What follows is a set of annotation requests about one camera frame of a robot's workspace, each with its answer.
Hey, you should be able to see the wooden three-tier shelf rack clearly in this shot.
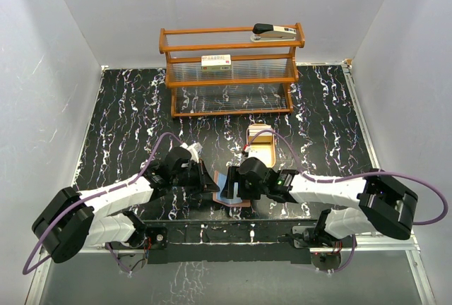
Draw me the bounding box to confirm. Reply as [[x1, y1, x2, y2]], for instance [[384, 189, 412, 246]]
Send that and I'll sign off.
[[158, 23, 305, 117]]

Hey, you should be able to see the pink leather card holder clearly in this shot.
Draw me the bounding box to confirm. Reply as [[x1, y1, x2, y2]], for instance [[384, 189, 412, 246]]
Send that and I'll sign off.
[[213, 171, 251, 208]]

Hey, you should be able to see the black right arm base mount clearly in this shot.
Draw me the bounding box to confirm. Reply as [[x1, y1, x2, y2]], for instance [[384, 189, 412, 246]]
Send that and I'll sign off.
[[278, 226, 332, 248]]

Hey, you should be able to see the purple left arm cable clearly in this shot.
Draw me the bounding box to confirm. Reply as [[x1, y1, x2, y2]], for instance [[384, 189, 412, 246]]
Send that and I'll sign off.
[[23, 131, 184, 276]]

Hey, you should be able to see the tan oval plastic tray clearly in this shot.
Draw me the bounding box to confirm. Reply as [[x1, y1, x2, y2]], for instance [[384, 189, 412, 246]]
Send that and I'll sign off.
[[246, 130, 276, 168]]

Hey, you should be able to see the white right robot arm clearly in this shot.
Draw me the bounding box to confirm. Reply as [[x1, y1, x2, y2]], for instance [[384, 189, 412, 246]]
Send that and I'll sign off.
[[215, 157, 418, 246]]

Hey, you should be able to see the stack of cards in tray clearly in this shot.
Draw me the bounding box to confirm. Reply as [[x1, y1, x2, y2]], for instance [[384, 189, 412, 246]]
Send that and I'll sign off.
[[247, 124, 273, 143]]

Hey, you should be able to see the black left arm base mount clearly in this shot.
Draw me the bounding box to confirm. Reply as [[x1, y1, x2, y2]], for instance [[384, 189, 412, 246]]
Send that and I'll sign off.
[[143, 226, 168, 253]]

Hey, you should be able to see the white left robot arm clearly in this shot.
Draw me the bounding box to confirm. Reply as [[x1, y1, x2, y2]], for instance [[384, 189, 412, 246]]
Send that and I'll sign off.
[[32, 144, 220, 263]]

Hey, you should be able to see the black and white stapler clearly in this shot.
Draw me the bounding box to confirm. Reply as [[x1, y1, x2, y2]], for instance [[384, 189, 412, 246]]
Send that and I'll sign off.
[[250, 23, 297, 42]]

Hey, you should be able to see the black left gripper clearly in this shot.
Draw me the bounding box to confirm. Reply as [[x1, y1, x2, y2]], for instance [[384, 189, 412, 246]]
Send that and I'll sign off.
[[171, 159, 220, 194]]

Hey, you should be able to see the white staples box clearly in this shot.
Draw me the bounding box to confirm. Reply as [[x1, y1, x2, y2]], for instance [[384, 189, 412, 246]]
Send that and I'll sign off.
[[201, 54, 232, 71]]

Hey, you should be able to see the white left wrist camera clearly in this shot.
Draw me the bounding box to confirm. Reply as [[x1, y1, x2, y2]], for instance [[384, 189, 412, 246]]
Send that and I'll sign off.
[[181, 142, 203, 162]]

